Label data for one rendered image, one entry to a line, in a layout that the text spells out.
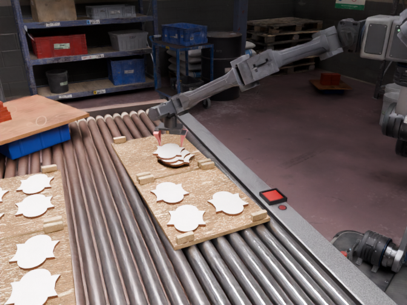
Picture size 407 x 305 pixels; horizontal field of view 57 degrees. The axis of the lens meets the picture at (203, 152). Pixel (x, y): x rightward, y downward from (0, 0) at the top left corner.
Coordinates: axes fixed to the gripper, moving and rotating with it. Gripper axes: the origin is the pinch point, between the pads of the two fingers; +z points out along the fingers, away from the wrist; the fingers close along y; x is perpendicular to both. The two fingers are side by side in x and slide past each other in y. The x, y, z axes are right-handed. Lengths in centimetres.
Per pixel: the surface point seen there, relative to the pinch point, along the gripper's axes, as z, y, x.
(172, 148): 0.5, 1.4, -2.7
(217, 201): 2.9, 23.7, -37.5
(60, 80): 76, -218, 331
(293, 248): 5, 49, -56
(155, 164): 5.0, -5.0, -9.9
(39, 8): -18, -229, 327
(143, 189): 4.7, -4.9, -30.2
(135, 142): 5.6, -19.7, 11.2
